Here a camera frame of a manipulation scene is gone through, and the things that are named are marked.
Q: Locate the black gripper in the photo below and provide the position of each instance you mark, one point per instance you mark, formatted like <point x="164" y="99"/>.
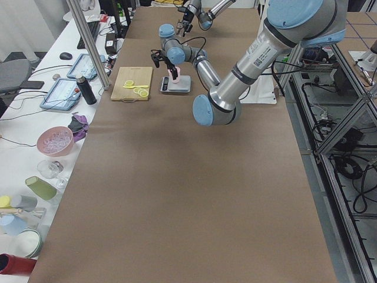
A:
<point x="169" y="62"/>
<point x="185" y="17"/>

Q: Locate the glass sauce dispenser bottle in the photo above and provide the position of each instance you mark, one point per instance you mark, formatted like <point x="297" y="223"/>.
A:
<point x="180" y="28"/>

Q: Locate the pink plastic cup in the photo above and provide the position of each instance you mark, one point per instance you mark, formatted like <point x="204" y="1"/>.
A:
<point x="175" y="75"/>

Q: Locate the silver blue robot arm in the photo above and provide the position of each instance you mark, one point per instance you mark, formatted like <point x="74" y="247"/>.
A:
<point x="287" y="23"/>
<point x="194" y="9"/>

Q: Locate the silver kitchen scale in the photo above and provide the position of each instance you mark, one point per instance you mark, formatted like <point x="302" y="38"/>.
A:
<point x="181" y="87"/>

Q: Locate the green plastic cup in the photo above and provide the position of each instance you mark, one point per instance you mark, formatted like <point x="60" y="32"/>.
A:
<point x="41" y="188"/>

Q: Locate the grey plastic cup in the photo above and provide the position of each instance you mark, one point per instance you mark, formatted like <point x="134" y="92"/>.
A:
<point x="27" y="203"/>

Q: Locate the yellow plastic cup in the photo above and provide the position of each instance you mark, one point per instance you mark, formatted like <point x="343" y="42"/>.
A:
<point x="5" y="202"/>

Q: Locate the light blue plastic cup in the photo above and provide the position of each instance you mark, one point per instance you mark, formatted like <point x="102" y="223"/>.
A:
<point x="13" y="224"/>

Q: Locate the red cup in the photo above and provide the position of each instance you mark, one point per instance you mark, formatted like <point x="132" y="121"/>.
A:
<point x="14" y="265"/>

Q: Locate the wooden cutting board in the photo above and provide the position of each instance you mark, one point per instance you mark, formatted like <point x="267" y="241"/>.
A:
<point x="140" y="76"/>

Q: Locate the yellow plastic knife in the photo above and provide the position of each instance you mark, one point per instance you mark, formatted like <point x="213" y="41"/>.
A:
<point x="135" y="86"/>

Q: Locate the lemon slice pair far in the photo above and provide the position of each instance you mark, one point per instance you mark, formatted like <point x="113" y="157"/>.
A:
<point x="128" y="84"/>

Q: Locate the lemon slice front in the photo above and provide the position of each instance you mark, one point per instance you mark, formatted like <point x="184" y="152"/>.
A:
<point x="143" y="93"/>

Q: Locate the blue teach pendant far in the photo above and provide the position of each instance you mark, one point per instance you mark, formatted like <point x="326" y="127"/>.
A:
<point x="83" y="65"/>

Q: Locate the blue teach pendant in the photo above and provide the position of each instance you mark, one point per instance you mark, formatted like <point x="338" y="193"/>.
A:
<point x="83" y="65"/>
<point x="62" y="96"/>

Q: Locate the black water bottle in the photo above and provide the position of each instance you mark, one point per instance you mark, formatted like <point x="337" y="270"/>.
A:
<point x="85" y="89"/>

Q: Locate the black computer mouse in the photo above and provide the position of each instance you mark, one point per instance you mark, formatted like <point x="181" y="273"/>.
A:
<point x="65" y="56"/>

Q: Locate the blue teach pendant near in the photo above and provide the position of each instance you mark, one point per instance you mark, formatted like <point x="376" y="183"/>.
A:
<point x="62" y="96"/>

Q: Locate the purple grey cloth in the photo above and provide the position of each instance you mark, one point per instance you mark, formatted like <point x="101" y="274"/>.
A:
<point x="79" y="126"/>

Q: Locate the black smartphone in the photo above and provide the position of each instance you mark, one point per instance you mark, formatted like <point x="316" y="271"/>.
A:
<point x="32" y="85"/>

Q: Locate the pink bowl with ice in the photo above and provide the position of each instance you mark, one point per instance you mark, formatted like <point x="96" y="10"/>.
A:
<point x="56" y="141"/>

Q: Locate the clear wine glass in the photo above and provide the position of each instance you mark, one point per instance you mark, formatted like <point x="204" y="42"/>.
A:
<point x="52" y="170"/>

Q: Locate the white green bowl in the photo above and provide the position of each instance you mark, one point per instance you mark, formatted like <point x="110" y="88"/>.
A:
<point x="27" y="244"/>

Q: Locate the aluminium frame post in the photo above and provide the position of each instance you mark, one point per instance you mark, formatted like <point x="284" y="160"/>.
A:
<point x="85" y="34"/>

